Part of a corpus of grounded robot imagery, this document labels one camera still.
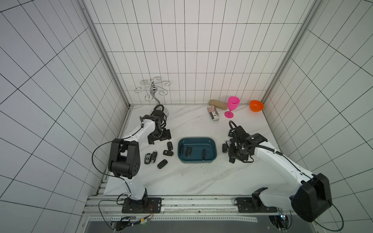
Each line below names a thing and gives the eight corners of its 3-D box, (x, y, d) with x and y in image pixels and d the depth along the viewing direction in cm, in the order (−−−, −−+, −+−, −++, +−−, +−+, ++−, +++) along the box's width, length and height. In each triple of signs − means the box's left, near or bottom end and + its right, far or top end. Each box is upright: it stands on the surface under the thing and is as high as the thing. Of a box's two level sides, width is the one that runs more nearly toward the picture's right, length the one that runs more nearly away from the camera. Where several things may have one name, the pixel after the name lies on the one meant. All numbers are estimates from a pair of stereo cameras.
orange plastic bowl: (249, 111, 118) (252, 107, 113) (247, 104, 123) (249, 100, 119) (262, 111, 118) (265, 107, 113) (259, 104, 123) (262, 100, 119)
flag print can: (213, 122, 110) (213, 119, 107) (206, 108, 120) (207, 105, 117) (219, 121, 111) (220, 118, 108) (213, 107, 121) (213, 104, 118)
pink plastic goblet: (224, 118, 114) (229, 103, 101) (223, 110, 119) (227, 96, 106) (235, 118, 114) (241, 103, 101) (233, 110, 119) (238, 96, 106)
